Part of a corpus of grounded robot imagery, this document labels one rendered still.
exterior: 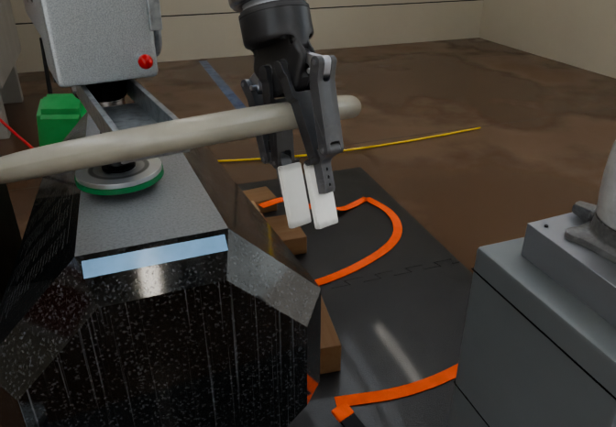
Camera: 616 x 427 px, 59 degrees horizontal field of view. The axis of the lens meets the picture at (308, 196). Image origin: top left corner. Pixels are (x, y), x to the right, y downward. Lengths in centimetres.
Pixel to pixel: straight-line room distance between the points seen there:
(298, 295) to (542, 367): 57
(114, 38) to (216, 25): 529
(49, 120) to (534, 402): 268
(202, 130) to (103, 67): 79
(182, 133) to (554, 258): 82
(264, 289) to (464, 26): 687
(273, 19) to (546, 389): 88
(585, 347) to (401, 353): 112
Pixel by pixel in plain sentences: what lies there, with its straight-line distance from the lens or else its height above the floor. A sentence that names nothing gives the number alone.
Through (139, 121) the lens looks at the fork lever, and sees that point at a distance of 119.
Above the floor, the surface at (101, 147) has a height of 124.
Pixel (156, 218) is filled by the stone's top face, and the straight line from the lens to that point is 132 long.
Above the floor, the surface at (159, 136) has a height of 125.
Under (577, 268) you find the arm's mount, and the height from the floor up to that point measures 85.
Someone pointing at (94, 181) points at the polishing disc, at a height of 86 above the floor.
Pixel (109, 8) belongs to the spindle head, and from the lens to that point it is 129.
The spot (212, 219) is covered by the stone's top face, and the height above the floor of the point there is 80.
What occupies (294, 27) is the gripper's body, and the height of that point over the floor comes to 133.
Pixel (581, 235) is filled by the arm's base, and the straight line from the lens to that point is 116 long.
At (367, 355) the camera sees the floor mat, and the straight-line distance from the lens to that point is 207.
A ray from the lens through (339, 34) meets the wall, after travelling 703.
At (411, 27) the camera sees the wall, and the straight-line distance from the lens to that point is 747.
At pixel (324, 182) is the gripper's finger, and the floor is 119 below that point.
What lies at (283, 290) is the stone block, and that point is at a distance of 133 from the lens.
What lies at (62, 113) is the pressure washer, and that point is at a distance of 320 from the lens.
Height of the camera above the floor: 143
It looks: 27 degrees down
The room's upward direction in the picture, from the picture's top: straight up
